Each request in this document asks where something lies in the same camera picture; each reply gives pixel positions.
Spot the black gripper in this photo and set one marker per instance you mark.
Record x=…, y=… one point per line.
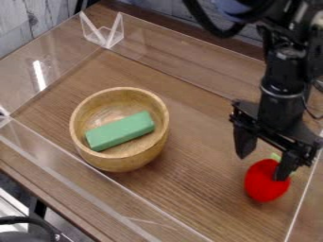
x=295, y=139

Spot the red plush strawberry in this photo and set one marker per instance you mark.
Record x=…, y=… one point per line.
x=258, y=185

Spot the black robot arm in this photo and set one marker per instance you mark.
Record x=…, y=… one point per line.
x=291, y=27

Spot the wooden bowl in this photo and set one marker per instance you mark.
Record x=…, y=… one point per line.
x=106, y=106

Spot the green rectangular block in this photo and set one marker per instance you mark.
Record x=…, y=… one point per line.
x=118, y=131

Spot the black table leg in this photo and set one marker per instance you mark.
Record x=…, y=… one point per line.
x=37, y=208

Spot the clear acrylic enclosure wall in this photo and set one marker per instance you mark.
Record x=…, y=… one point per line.
x=185, y=196

